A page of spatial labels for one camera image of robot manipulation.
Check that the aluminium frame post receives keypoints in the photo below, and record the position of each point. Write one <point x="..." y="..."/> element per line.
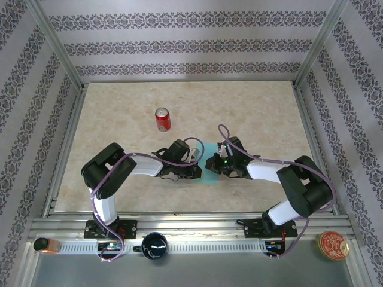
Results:
<point x="57" y="48"/>
<point x="320" y="48"/>

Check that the red and gold round tin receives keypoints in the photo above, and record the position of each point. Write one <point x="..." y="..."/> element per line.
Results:
<point x="331" y="245"/>

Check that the small controller board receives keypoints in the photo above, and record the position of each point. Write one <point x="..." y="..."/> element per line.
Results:
<point x="109" y="246"/>
<point x="273" y="245"/>

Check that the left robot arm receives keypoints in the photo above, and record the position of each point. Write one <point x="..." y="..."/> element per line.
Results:
<point x="110" y="167"/>

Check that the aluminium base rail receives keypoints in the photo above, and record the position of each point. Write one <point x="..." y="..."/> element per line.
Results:
<point x="191" y="224"/>

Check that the orange bottle with black cap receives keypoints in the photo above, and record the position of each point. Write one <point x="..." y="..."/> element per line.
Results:
<point x="45" y="245"/>

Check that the dark blue mug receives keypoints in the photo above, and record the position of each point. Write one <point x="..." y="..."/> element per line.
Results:
<point x="154" y="246"/>

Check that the red soda can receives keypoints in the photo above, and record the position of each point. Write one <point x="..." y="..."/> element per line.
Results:
<point x="163" y="121"/>

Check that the light blue cloth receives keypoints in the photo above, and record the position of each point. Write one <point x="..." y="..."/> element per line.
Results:
<point x="209" y="179"/>

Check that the aluminium side rail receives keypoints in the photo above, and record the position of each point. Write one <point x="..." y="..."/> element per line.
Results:
<point x="314" y="143"/>
<point x="67" y="143"/>

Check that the grey metal bottom plate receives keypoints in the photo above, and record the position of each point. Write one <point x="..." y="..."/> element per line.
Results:
<point x="209" y="272"/>

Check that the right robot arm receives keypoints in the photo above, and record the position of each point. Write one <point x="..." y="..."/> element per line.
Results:
<point x="308" y="191"/>

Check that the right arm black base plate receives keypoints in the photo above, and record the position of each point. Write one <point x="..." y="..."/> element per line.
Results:
<point x="252" y="228"/>

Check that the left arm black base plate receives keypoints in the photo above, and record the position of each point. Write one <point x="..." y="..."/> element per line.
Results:
<point x="130" y="228"/>

